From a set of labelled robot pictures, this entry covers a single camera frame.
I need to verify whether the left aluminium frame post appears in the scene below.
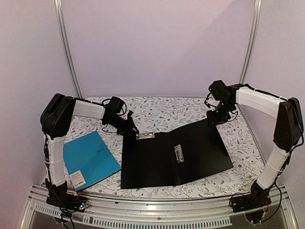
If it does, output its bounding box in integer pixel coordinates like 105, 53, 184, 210
54, 0, 83, 99

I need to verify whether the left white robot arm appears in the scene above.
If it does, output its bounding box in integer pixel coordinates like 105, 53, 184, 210
40, 94, 139, 187

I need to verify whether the aluminium frame post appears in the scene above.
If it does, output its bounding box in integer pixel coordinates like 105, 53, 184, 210
239, 0, 262, 84
54, 0, 83, 99

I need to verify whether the front aluminium rail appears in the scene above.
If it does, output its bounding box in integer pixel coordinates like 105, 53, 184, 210
20, 185, 299, 229

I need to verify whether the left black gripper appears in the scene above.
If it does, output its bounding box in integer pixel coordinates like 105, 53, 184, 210
107, 114, 139, 135

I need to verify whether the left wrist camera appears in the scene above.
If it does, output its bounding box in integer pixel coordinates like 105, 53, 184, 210
108, 96, 124, 115

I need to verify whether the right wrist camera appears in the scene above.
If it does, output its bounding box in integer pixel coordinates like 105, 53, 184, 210
208, 80, 227, 101

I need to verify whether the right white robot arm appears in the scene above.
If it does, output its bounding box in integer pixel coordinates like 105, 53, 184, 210
207, 80, 304, 190

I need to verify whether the right aluminium frame post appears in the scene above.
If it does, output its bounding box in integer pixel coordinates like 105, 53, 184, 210
239, 0, 262, 84

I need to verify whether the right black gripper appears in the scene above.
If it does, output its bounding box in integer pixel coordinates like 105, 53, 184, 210
206, 100, 234, 127

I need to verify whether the black clip folder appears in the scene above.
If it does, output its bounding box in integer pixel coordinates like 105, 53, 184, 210
121, 119, 233, 189

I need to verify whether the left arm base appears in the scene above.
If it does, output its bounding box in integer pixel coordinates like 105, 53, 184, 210
45, 178, 90, 212

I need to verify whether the blue folder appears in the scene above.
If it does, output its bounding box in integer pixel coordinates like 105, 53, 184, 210
63, 131, 121, 191

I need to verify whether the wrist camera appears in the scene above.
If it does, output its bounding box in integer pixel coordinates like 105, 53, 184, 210
108, 96, 124, 115
208, 80, 227, 101

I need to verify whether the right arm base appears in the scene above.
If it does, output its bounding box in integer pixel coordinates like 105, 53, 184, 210
229, 181, 273, 224

